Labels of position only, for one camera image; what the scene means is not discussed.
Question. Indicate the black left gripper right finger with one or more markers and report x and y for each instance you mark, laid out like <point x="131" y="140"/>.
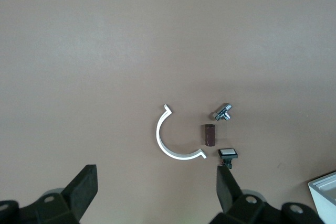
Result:
<point x="228" y="190"/>

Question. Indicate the chrome metal pipe fitting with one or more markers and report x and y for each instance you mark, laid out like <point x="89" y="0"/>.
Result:
<point x="221" y="111"/>

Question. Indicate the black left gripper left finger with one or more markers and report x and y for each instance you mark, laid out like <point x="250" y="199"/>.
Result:
<point x="78" y="190"/>

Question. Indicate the square white push button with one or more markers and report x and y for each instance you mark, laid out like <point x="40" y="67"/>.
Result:
<point x="228" y="152"/>

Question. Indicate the white C-shaped plastic clamp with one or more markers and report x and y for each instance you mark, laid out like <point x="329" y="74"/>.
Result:
<point x="158" y="136"/>

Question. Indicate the brown hexagonal spacer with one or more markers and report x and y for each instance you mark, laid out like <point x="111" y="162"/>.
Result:
<point x="208" y="134"/>

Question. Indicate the white drawer cabinet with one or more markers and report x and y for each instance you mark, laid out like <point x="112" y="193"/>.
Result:
<point x="324" y="197"/>

